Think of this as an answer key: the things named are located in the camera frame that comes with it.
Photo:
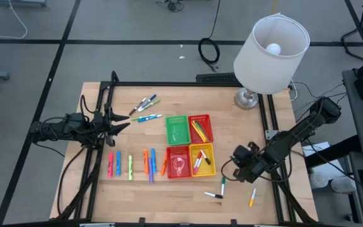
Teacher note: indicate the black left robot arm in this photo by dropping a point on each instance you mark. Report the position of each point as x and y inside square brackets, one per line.
[55, 129]

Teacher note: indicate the silver aluminium bar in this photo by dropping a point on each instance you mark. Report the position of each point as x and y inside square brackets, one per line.
[97, 225]
[266, 225]

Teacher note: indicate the green plastic basket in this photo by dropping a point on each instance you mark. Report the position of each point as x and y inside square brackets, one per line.
[177, 130]

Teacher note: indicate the yellow capped whiteboard marker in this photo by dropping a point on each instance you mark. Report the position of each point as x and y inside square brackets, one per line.
[252, 197]

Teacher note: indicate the light green highlighter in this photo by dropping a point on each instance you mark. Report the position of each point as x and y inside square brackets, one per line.
[130, 167]

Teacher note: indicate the purple highlighter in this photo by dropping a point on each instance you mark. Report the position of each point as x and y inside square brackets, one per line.
[150, 177]

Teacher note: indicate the black bar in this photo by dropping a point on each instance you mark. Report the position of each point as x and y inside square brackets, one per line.
[332, 152]

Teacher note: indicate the red plastic basket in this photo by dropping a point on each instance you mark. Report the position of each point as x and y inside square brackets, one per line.
[178, 162]
[192, 138]

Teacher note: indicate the blue capped thin marker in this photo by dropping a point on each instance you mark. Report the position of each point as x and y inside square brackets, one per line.
[147, 101]

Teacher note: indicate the yellow thin marker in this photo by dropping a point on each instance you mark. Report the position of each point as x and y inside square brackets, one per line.
[198, 131]

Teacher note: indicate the table lamp white shade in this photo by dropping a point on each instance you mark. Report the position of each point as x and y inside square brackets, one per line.
[269, 69]

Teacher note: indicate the black aluminium table frame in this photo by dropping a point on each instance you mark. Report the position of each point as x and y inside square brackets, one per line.
[169, 84]

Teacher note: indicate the orange thin marker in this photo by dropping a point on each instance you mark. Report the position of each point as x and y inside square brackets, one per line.
[200, 131]

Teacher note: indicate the black table clamp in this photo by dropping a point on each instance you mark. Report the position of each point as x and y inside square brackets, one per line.
[233, 222]
[142, 221]

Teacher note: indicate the brown capped thin marker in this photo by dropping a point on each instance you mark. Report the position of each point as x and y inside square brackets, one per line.
[137, 106]

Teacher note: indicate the red capped whiteboard marker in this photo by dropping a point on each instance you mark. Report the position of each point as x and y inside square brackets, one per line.
[199, 155]

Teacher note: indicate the silver metal bracket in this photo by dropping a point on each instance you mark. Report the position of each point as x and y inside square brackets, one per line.
[271, 134]

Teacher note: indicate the white paper roll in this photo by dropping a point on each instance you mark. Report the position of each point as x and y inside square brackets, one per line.
[342, 184]
[318, 179]

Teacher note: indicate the yellow plastic basket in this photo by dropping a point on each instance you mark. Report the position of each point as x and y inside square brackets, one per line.
[210, 171]

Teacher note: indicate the pink capped whiteboard marker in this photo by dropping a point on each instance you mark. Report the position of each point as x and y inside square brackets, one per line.
[196, 170]

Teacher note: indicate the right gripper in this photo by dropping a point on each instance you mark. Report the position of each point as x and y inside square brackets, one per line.
[249, 164]

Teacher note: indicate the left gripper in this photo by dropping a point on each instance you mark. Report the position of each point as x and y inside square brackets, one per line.
[104, 126]

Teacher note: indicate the green capped whiteboard marker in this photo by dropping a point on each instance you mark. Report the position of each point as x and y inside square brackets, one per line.
[223, 186]

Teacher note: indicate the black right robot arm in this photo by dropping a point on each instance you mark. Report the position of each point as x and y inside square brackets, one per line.
[298, 129]

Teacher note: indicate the green capped thin marker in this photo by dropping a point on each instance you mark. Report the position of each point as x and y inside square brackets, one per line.
[142, 117]

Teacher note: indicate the black capped whiteboard marker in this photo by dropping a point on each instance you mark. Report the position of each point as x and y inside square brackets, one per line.
[205, 157]
[213, 195]

